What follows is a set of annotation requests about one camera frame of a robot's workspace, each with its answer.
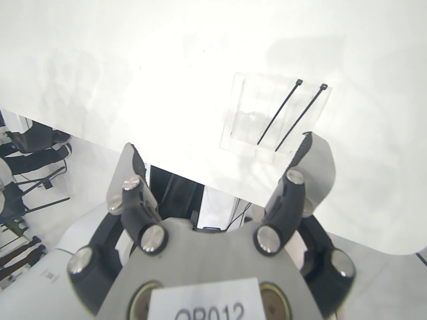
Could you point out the black chair frame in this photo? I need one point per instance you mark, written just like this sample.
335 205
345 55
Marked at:
40 184

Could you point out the clear plastic plate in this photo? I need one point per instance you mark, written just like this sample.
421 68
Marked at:
247 124

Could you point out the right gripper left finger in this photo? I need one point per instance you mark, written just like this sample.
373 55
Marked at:
138 208

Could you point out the thin black zip tie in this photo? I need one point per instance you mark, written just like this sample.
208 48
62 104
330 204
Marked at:
302 117
280 110

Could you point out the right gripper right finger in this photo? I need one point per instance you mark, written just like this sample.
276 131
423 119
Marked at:
283 208

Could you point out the person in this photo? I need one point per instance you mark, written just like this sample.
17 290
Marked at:
31 161

